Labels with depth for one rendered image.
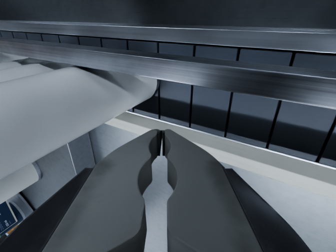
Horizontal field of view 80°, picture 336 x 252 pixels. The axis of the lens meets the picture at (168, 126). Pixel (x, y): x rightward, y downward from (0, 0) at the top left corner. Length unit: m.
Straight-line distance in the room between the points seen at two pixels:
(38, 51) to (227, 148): 0.17
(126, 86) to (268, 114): 0.12
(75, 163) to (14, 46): 0.28
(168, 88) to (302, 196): 0.20
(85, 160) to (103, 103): 0.31
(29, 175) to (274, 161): 0.54
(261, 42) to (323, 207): 0.21
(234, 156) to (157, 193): 0.25
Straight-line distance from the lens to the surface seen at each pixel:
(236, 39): 0.18
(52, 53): 0.18
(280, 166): 0.17
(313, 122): 0.19
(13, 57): 0.38
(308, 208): 0.31
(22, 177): 0.60
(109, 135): 0.40
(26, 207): 0.89
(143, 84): 0.19
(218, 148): 0.18
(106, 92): 0.16
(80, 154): 0.45
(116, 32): 0.24
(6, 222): 0.97
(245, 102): 0.19
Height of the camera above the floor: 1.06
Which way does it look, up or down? 49 degrees down
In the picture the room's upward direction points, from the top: 130 degrees counter-clockwise
